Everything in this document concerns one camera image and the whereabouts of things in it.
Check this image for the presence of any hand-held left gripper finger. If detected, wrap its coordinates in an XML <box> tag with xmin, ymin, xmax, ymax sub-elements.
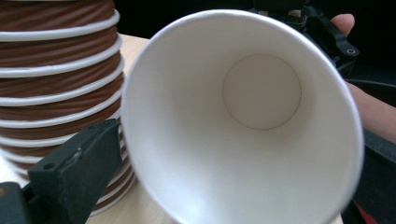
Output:
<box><xmin>22</xmin><ymin>118</ymin><xmax>124</xmax><ymax>224</ymax></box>

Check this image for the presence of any stack of brown cups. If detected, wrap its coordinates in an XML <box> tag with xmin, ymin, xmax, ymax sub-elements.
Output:
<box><xmin>0</xmin><ymin>0</ymin><xmax>137</xmax><ymax>217</ymax></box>

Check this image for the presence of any white paper cup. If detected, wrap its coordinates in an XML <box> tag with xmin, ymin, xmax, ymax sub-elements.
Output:
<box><xmin>120</xmin><ymin>8</ymin><xmax>365</xmax><ymax>224</ymax></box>

